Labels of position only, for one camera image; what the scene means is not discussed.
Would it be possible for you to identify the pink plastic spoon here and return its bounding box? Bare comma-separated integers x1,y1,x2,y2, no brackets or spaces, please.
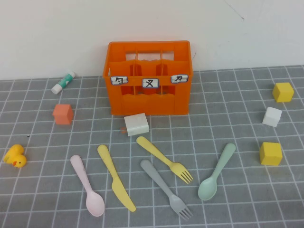
70,154,105,217

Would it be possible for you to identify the orange plastic cutlery holder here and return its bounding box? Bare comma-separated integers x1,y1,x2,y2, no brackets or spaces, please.
102,40,193,116

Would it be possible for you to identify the white charger plug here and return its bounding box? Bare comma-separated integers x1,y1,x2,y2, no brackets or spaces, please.
119,113,150,137

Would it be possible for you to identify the white label reading 叉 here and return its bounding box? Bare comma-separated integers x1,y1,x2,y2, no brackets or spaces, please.
142,78,159,89

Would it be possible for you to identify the yellow plastic fork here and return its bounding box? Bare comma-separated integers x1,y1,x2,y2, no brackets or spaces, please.
136,136,194,185

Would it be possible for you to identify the white label reading 刀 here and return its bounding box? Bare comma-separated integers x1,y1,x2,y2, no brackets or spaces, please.
171,74,189,84

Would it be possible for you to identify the white label reading 勺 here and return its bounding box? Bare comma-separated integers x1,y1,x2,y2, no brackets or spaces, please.
110,76,129,85

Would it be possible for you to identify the grey grid table mat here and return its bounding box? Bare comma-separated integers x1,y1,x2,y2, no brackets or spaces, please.
0,65,304,228

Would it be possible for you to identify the grey plastic fork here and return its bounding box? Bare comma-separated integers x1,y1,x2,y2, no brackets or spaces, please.
140,159,193,220

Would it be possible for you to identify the yellow plastic knife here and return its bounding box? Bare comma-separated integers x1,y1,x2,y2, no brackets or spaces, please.
97,144,137,212

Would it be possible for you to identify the salmon orange cube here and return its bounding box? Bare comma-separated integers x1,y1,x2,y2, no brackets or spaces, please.
52,104,74,125

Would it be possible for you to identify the green plastic spoon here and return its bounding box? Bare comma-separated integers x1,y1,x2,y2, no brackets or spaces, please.
198,142,237,201

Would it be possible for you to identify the white green glue stick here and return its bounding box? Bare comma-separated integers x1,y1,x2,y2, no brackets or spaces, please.
51,71,76,95

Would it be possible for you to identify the white cube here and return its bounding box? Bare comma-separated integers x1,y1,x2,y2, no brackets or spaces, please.
262,106,283,128

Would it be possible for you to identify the yellow cube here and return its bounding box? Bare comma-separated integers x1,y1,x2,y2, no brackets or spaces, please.
272,82,295,103
259,142,283,166

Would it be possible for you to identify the yellow rubber duck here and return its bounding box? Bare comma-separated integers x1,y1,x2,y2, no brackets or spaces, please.
2,144,27,169

